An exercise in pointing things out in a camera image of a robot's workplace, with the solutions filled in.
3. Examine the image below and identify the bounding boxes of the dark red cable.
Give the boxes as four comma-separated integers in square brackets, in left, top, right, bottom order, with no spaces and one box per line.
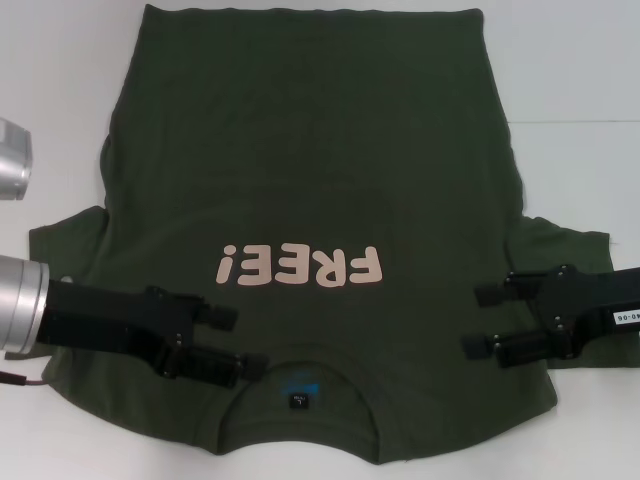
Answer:
[0,371,50,387]

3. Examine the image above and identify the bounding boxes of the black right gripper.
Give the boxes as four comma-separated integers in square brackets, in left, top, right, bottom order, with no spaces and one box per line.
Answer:
[461,263,640,365]

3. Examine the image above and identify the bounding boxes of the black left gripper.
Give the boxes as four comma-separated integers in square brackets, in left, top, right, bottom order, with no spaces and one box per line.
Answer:
[40,277,272,390]

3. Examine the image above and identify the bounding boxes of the dark green FREE t-shirt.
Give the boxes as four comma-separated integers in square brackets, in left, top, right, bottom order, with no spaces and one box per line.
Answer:
[4,3,614,447]

